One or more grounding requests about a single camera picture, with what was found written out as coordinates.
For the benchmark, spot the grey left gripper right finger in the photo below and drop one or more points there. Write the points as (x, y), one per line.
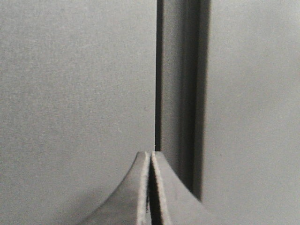
(171, 203)

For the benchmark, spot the dark grey fridge door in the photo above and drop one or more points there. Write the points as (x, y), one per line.
(228, 105)
(77, 102)

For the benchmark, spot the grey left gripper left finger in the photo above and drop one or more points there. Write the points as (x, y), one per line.
(127, 205)

